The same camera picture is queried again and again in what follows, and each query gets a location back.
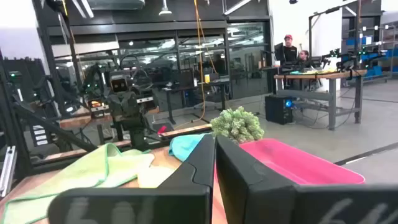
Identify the wooden workbench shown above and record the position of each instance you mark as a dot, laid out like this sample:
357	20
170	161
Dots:
317	75

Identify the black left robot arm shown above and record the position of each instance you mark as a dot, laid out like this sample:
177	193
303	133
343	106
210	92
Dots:
133	133

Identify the yellow microfiber towel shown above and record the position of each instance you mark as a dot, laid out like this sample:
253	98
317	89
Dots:
155	177

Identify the green microfiber towel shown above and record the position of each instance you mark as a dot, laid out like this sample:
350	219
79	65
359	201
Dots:
93	168

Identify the person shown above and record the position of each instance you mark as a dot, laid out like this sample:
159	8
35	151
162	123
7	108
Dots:
303	55
289	49

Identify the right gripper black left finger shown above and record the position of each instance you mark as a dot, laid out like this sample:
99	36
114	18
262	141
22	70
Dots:
174	205

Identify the blue microfiber towel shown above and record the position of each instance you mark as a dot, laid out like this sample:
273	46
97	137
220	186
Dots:
183	146

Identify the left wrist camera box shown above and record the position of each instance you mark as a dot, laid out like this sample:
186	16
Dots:
119	84

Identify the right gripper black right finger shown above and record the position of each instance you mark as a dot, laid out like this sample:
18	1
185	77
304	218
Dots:
264	193

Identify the green artificial potted plant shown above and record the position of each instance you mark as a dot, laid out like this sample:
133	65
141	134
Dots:
237	124

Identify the background robot arms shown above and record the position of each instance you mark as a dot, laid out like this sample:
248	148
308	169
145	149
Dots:
348	57

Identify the black office desk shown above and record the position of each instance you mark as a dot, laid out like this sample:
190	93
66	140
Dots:
169	105

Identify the black station frame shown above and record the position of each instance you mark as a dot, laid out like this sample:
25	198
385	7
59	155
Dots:
310	40

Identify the black computer tower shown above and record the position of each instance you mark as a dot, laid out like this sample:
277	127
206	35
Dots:
278	109

